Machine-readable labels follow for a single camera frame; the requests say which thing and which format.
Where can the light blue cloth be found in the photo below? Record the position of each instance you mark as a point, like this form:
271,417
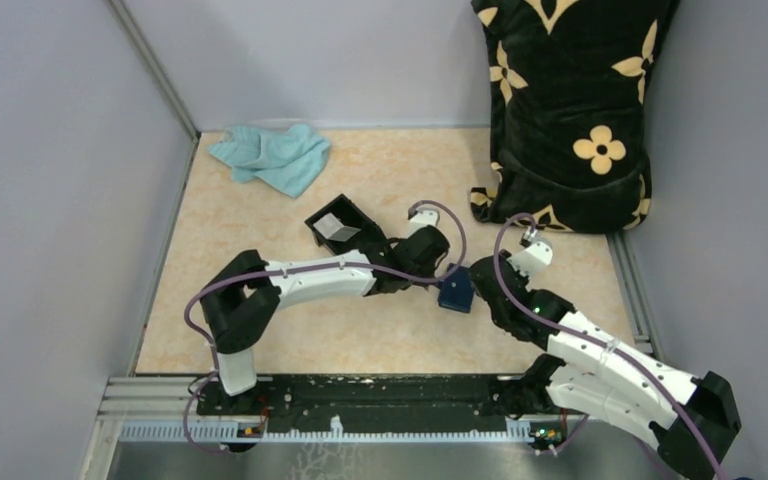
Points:
288,161

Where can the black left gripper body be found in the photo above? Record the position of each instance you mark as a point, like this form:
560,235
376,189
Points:
429,272

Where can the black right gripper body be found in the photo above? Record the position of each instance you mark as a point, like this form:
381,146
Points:
518,273

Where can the blue leather card holder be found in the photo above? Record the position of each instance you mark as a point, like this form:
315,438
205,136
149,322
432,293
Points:
456,291

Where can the black floral cushion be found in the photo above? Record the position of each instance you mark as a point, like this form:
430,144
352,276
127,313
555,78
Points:
568,81

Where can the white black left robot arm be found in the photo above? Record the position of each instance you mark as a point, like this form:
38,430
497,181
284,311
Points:
241,301

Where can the grey credit card stack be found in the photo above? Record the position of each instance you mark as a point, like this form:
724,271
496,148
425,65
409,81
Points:
331,228

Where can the black plastic card box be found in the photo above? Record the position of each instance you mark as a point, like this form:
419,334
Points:
350,214

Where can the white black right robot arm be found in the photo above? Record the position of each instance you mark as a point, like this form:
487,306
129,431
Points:
690,421

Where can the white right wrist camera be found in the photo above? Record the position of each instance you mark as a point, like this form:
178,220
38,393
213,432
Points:
534,257

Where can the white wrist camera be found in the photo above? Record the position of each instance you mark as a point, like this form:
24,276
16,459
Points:
421,218
534,257

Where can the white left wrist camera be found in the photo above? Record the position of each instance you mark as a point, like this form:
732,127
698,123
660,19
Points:
421,218

